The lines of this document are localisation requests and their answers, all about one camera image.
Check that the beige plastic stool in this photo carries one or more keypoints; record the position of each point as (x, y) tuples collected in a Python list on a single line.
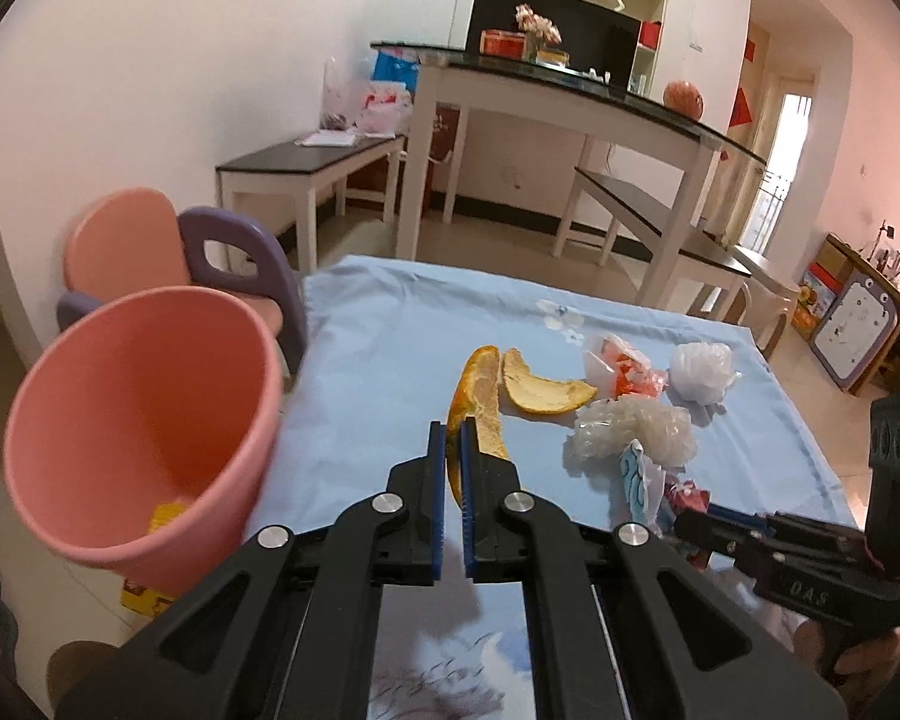
[(765, 289)]

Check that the black monitor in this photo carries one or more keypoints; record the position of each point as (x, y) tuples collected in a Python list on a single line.
[(495, 7)]

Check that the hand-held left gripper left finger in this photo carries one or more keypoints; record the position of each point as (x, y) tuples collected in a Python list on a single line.
[(439, 480)]

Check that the red paper decoration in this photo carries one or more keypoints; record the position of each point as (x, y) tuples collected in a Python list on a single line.
[(742, 112)]

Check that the clear bag with dark contents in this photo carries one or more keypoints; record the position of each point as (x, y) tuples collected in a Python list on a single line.
[(337, 97)]

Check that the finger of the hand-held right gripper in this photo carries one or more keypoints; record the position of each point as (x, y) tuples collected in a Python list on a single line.
[(712, 532), (810, 527)]

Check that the white cartoon drawing board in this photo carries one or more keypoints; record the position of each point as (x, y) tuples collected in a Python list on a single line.
[(855, 330)]

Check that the orange and white snack wrapper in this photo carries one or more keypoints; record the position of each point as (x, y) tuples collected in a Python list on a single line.
[(622, 371)]

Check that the blue and white paper wrapper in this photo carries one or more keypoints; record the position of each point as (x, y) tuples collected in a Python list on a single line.
[(641, 480)]

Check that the white crumpled plastic bag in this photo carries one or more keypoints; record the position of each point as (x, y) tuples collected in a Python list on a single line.
[(701, 371)]

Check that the red candy wrapper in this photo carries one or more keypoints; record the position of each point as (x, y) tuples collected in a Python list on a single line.
[(686, 499)]

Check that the colourful printed box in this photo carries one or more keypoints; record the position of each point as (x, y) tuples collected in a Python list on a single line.
[(814, 300)]

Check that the white paper sheet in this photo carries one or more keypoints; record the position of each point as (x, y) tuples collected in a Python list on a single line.
[(326, 139)]

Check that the light blue tablecloth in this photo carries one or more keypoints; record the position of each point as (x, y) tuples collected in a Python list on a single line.
[(390, 360)]

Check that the white bench with papers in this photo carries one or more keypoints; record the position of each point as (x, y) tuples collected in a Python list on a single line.
[(300, 161)]

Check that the dark red carton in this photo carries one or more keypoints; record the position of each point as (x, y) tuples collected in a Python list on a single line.
[(446, 127)]

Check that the orange fruit peel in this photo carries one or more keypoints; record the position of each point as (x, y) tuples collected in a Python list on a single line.
[(487, 405)]

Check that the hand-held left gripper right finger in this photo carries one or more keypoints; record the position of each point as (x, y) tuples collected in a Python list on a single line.
[(466, 480)]

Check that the white bench dark seat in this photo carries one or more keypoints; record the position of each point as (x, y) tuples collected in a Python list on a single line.
[(645, 210)]

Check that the flower bouquet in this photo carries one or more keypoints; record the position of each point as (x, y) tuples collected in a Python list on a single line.
[(536, 26)]

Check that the pink plastic bucket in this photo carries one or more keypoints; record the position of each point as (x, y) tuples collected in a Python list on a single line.
[(142, 420)]

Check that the white dining table glass top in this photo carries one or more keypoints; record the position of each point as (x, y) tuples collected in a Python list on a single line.
[(540, 105)]

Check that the blue shopping bag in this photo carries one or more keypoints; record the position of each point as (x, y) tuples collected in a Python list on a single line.
[(396, 67)]

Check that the red round fruit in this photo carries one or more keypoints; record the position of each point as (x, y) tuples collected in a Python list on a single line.
[(682, 99)]

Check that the wall socket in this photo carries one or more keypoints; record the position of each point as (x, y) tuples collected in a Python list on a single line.
[(511, 174)]

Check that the person's right hand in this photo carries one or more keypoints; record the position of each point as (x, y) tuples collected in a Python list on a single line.
[(881, 656)]

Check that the yellow fruit peel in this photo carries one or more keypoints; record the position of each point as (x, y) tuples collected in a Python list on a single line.
[(540, 390)]

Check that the small red box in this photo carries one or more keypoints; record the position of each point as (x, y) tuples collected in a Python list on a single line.
[(649, 34)]

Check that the clear crumpled plastic wrap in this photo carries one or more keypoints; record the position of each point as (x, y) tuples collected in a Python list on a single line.
[(630, 431)]

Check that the yellow foam net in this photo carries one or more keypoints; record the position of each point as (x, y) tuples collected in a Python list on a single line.
[(169, 516)]

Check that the yellow lidded container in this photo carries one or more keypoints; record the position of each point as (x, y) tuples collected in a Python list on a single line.
[(551, 56)]

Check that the yellow printed box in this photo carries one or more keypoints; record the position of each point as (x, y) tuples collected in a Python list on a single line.
[(142, 600)]

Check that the pink and purple child chair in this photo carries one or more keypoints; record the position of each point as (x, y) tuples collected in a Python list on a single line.
[(120, 240)]

